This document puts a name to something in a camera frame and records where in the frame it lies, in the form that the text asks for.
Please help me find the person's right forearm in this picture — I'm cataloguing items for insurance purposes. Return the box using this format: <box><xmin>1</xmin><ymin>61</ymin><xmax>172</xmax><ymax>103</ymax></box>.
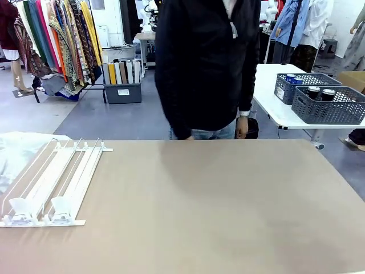
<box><xmin>159</xmin><ymin>94</ymin><xmax>194</xmax><ymax>140</ymax></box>

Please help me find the white robot on workbench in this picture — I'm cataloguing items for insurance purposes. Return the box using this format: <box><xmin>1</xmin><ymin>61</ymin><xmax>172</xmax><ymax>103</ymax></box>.
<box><xmin>139</xmin><ymin>0</ymin><xmax>157</xmax><ymax>33</ymax></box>

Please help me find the pink hanging fabric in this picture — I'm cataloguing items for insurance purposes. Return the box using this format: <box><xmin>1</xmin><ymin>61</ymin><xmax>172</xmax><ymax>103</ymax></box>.
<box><xmin>35</xmin><ymin>0</ymin><xmax>63</xmax><ymax>74</ymax></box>

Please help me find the person in black jacket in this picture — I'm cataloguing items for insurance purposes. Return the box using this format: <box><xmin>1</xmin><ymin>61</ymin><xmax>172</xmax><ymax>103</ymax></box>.
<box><xmin>155</xmin><ymin>0</ymin><xmax>262</xmax><ymax>140</ymax></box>

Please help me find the black stand pole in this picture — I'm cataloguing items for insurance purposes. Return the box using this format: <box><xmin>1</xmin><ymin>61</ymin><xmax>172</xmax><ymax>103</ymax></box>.
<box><xmin>281</xmin><ymin>0</ymin><xmax>303</xmax><ymax>66</ymax></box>

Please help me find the grey basket with white label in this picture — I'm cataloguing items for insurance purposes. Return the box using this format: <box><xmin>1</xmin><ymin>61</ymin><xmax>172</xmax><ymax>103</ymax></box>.
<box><xmin>273</xmin><ymin>72</ymin><xmax>343</xmax><ymax>106</ymax></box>

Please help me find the white fabric roll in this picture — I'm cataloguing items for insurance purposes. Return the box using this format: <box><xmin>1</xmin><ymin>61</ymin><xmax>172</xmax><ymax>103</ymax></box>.
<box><xmin>125</xmin><ymin>59</ymin><xmax>134</xmax><ymax>84</ymax></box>
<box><xmin>132</xmin><ymin>59</ymin><xmax>141</xmax><ymax>84</ymax></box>
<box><xmin>113</xmin><ymin>62</ymin><xmax>123</xmax><ymax>84</ymax></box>

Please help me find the brown cardboard box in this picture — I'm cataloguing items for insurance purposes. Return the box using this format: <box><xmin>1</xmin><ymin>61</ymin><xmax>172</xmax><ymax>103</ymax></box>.
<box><xmin>338</xmin><ymin>70</ymin><xmax>365</xmax><ymax>94</ymax></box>

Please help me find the black round stool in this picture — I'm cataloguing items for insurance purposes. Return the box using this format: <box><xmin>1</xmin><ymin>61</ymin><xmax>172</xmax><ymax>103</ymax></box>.
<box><xmin>235</xmin><ymin>116</ymin><xmax>259</xmax><ymax>140</ymax></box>

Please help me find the mannequin in blue shirt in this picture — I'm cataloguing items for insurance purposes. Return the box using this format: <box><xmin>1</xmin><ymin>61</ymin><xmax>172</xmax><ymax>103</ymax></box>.
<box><xmin>270</xmin><ymin>0</ymin><xmax>303</xmax><ymax>65</ymax></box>

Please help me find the olive patterned hanging fabric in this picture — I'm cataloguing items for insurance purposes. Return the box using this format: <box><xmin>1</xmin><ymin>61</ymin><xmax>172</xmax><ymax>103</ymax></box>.
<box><xmin>47</xmin><ymin>5</ymin><xmax>79</xmax><ymax>89</ymax></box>

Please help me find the person's left hand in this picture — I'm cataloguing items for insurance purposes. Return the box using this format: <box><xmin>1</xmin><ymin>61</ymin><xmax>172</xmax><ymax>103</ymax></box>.
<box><xmin>235</xmin><ymin>116</ymin><xmax>250</xmax><ymax>140</ymax></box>

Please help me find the bystander leg with shoe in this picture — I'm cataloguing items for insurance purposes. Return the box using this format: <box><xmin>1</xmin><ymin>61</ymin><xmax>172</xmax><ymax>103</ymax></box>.
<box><xmin>339</xmin><ymin>128</ymin><xmax>365</xmax><ymax>152</ymax></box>

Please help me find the grey workbench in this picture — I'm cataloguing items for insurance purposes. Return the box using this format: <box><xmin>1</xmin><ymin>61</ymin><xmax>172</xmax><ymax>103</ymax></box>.
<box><xmin>133</xmin><ymin>31</ymin><xmax>157</xmax><ymax>75</ymax></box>

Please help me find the grey plastic woven basket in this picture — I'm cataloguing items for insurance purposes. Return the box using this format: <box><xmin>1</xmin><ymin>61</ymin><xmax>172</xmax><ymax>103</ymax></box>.
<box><xmin>291</xmin><ymin>85</ymin><xmax>365</xmax><ymax>126</ymax></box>

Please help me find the grey step stool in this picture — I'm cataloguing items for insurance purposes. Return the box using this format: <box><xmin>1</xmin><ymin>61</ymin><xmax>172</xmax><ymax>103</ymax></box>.
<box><xmin>322</xmin><ymin>39</ymin><xmax>339</xmax><ymax>59</ymax></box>

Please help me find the brown fabric roll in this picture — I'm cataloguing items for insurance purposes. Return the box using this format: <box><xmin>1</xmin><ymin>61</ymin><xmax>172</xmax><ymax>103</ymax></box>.
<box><xmin>119</xmin><ymin>61</ymin><xmax>128</xmax><ymax>84</ymax></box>

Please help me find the pile of folded cloths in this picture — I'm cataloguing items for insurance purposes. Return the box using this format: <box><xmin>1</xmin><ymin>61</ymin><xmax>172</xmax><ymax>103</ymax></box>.
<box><xmin>31</xmin><ymin>73</ymin><xmax>85</xmax><ymax>101</ymax></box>

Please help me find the orange hanging fabric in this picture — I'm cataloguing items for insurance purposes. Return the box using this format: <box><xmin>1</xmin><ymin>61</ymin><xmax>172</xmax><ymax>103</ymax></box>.
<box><xmin>51</xmin><ymin>27</ymin><xmax>68</xmax><ymax>83</ymax></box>

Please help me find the grey storage bin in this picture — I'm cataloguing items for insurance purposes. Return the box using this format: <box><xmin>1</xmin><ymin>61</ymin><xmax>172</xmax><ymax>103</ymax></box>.
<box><xmin>103</xmin><ymin>82</ymin><xmax>143</xmax><ymax>104</ymax></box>

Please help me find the white side table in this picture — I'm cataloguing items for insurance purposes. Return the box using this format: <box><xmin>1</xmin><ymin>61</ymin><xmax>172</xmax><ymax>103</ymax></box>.
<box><xmin>252</xmin><ymin>63</ymin><xmax>365</xmax><ymax>151</ymax></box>

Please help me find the mannequin in white shirt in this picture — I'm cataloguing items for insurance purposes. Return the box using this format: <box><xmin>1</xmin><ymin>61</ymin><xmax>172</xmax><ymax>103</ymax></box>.
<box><xmin>293</xmin><ymin>0</ymin><xmax>335</xmax><ymax>74</ymax></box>

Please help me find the person's left forearm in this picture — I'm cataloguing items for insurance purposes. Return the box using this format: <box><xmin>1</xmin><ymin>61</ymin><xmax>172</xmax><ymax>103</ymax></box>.
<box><xmin>236</xmin><ymin>65</ymin><xmax>261</xmax><ymax>117</ymax></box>

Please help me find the white can dispenser rack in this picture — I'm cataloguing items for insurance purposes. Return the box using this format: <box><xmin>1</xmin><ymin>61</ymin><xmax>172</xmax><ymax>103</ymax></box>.
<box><xmin>0</xmin><ymin>137</ymin><xmax>114</xmax><ymax>228</ymax></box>

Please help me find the mannequin in maroon top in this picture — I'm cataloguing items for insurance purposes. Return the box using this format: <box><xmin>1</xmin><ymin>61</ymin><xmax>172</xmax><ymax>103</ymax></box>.
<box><xmin>0</xmin><ymin>0</ymin><xmax>34</xmax><ymax>94</ymax></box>

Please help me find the cream hanging fabric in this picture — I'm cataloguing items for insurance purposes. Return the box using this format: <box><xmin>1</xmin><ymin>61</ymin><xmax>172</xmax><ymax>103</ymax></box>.
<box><xmin>15</xmin><ymin>0</ymin><xmax>40</xmax><ymax>57</ymax></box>

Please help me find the dark brown patterned hanging fabric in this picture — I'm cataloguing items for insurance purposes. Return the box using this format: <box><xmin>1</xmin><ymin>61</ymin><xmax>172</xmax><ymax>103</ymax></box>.
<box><xmin>61</xmin><ymin>0</ymin><xmax>96</xmax><ymax>85</ymax></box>

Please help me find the black metal clothes rack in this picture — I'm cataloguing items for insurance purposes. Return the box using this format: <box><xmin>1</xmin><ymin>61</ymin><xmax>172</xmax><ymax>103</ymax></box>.
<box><xmin>33</xmin><ymin>0</ymin><xmax>108</xmax><ymax>104</ymax></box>

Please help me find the yellow hanging fabric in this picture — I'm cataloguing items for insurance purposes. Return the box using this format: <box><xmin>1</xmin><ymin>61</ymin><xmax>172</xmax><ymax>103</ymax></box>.
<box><xmin>79</xmin><ymin>1</ymin><xmax>103</xmax><ymax>67</ymax></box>

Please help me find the white box appliance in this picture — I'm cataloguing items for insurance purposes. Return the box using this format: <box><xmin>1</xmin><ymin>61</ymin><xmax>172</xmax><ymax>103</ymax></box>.
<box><xmin>95</xmin><ymin>24</ymin><xmax>111</xmax><ymax>49</ymax></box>

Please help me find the green hanging fabric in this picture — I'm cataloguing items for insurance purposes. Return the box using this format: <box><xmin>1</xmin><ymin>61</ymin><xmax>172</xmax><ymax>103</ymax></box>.
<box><xmin>23</xmin><ymin>0</ymin><xmax>55</xmax><ymax>69</ymax></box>

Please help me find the brown paisley garment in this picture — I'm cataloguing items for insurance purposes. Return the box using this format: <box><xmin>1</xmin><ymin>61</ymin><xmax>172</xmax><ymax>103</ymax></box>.
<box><xmin>14</xmin><ymin>17</ymin><xmax>54</xmax><ymax>78</ymax></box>

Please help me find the grey fabric roll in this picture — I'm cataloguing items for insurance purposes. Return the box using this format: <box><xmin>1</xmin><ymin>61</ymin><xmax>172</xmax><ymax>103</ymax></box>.
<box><xmin>102</xmin><ymin>62</ymin><xmax>111</xmax><ymax>85</ymax></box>

